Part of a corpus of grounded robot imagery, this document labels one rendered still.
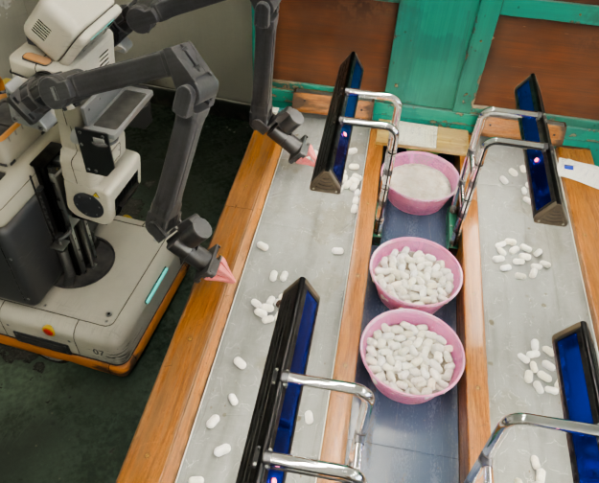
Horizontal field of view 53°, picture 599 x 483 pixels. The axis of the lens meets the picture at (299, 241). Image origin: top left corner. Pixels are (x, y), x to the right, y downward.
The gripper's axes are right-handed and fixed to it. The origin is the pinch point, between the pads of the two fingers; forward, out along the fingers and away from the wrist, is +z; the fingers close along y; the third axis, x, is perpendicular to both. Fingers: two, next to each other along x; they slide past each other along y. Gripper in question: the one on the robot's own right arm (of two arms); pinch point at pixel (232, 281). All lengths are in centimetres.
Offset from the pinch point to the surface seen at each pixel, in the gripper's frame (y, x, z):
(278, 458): -60, -39, -3
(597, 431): -45, -72, 37
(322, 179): 14.9, -33.6, -1.8
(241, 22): 191, 45, -17
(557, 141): 86, -62, 74
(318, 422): -32.3, -13.2, 26.2
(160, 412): -38.0, 8.6, -2.8
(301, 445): -38.7, -11.2, 23.9
